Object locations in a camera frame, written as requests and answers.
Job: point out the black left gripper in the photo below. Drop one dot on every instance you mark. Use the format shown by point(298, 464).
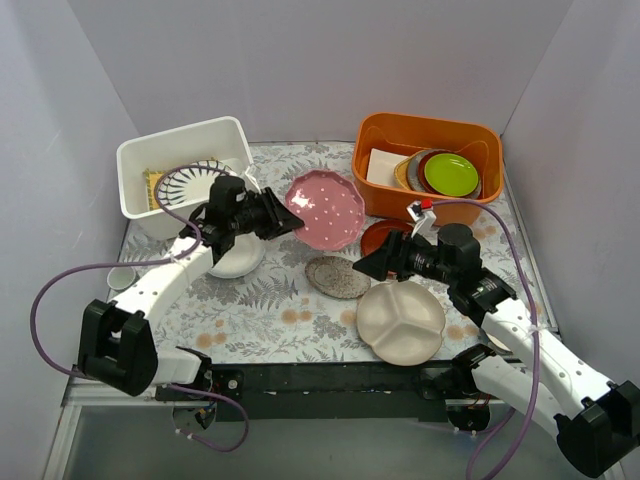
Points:
point(267, 214)

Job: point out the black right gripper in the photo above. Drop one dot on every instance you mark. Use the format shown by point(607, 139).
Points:
point(393, 255)

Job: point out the pink polka dot plate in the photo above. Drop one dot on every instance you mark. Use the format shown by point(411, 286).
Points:
point(331, 208)

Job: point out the yellow woven bamboo mat plate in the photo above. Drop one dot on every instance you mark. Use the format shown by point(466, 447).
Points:
point(154, 187)

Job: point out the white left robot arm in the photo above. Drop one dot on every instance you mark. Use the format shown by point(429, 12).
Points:
point(150, 310)

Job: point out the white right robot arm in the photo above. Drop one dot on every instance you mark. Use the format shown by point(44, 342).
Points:
point(594, 420)

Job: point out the dark red plate in bin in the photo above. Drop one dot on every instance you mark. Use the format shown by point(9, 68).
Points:
point(421, 174)

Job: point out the white square plate in bin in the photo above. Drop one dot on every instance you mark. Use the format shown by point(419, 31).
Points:
point(381, 167)

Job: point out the yellow basket plate in bin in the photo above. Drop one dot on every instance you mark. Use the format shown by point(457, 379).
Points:
point(400, 174)

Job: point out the white plastic bin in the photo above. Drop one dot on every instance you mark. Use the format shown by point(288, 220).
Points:
point(222, 139)

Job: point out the grey plate in bin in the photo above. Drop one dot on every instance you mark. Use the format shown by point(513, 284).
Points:
point(413, 171)

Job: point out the floral patterned table mat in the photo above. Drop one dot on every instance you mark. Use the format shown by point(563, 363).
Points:
point(274, 315)

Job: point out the red lacquer round plate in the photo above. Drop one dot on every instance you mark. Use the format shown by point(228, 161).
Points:
point(374, 236)

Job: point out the white deep bowl plate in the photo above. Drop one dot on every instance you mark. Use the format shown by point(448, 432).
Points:
point(244, 257)

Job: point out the speckled oval ceramic plate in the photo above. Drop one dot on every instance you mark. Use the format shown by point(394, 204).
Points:
point(335, 277)

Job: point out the beige divided plate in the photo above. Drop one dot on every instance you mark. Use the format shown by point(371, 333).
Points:
point(402, 322)

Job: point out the lime green plate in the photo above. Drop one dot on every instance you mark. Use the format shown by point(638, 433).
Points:
point(451, 174)

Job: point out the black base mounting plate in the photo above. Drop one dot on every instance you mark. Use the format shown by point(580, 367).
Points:
point(335, 390)

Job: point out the small beige saucer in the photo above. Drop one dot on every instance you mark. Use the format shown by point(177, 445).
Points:
point(497, 345)

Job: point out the small white cup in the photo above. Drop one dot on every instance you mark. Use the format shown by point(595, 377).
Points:
point(121, 278)

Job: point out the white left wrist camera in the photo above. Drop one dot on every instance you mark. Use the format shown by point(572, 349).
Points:
point(249, 173)

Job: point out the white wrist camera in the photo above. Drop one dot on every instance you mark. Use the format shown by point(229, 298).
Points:
point(249, 173)
point(423, 216)

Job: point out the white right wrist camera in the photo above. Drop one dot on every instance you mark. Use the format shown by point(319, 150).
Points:
point(423, 216)

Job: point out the aluminium frame rail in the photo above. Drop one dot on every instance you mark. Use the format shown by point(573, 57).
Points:
point(60, 440)

